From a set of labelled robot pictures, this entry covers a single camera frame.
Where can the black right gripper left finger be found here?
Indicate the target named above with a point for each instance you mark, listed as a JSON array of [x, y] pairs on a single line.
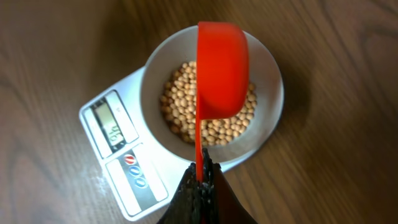
[[185, 206]]

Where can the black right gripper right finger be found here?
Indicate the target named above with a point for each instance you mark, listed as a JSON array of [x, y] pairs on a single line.
[[230, 210]]

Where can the soybeans in bowl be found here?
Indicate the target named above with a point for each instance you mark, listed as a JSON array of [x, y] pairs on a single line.
[[178, 105]]

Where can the grey plastic bowl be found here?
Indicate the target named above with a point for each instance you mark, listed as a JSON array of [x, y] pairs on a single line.
[[264, 73]]

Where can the red measuring scoop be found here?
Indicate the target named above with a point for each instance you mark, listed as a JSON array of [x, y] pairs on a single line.
[[222, 76]]

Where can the white digital kitchen scale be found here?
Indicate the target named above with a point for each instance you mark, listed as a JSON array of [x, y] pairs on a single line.
[[142, 174]]

